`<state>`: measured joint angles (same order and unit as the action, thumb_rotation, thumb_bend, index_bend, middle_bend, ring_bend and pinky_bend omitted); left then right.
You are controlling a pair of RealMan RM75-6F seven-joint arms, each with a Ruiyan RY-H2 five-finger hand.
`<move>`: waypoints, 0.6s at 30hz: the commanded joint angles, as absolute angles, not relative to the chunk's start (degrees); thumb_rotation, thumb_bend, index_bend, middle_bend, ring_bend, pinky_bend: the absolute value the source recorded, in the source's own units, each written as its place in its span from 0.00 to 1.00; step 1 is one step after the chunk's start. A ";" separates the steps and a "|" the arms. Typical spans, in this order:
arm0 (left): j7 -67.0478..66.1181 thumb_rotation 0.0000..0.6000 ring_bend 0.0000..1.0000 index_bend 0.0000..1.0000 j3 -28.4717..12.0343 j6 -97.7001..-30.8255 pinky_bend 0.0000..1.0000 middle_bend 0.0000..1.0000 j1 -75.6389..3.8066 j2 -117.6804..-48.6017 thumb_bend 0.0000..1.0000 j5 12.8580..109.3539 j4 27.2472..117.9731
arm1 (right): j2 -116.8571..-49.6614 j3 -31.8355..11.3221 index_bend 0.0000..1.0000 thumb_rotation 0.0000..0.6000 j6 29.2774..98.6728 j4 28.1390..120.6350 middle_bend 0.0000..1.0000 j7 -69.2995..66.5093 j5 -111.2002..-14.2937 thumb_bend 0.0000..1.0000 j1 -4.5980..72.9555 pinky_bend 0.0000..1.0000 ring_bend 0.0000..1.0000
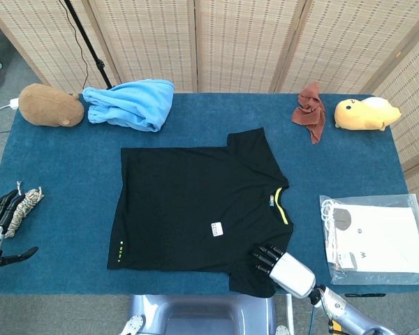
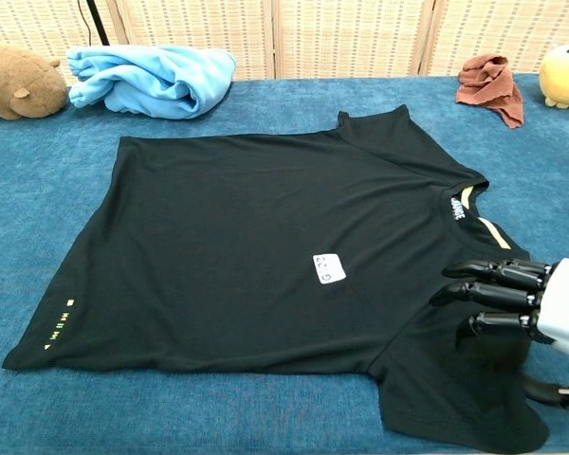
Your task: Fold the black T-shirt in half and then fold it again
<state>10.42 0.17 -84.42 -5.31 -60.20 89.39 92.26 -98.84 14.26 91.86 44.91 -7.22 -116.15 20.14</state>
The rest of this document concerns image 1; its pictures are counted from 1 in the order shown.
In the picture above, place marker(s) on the thin black rod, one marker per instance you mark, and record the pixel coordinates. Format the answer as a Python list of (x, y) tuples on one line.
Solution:
[(366, 295)]

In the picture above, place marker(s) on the white paper label sticker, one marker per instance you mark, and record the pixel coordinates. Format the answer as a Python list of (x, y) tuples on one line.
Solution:
[(218, 229)]

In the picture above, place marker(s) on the light blue towel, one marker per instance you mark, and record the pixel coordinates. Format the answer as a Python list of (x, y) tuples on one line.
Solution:
[(132, 104)]

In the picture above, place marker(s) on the plastic bag with white items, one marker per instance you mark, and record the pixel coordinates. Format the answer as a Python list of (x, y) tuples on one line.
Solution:
[(380, 237)]

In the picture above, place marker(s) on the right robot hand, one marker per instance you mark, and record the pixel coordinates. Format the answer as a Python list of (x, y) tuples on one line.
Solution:
[(293, 275)]

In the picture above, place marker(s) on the yellow plush toy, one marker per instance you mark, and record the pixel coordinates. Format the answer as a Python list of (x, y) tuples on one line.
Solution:
[(359, 115)]

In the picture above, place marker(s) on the blue-grey robot torso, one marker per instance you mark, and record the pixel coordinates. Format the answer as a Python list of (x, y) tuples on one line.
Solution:
[(202, 314)]

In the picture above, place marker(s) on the black tripod pole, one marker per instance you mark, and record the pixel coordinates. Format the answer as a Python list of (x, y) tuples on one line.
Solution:
[(90, 49)]

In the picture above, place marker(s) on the rust brown cloth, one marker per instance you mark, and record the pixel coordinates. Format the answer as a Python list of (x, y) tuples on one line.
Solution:
[(309, 111)]

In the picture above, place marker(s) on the black T-shirt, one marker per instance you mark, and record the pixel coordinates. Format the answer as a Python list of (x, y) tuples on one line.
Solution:
[(181, 202)]

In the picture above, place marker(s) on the brown capybara plush toy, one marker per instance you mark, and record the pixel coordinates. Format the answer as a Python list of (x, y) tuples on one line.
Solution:
[(45, 104)]

